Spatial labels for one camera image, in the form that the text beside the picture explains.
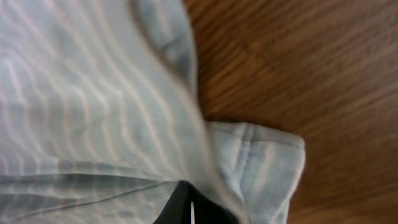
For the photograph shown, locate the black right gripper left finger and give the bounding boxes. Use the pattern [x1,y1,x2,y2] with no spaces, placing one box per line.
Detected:
[154,181,193,224]

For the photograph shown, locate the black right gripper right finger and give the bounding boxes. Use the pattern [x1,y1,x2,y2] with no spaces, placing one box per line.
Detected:
[193,193,239,224]

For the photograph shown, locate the light blue striped shorts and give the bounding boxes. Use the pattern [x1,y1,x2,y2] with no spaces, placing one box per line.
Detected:
[1,0,305,223]

